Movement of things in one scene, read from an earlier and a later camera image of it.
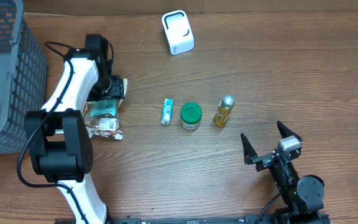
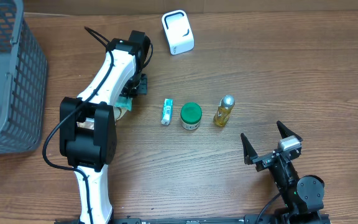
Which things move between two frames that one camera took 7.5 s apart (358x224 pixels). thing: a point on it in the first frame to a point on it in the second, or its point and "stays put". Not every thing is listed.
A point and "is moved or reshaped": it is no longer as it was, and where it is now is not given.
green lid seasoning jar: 191,115 stays put
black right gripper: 265,160 stays put
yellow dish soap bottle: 225,107 stays put
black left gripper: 117,88 to 142,84
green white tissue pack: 167,111 stays put
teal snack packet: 104,106 is moved or reshaped
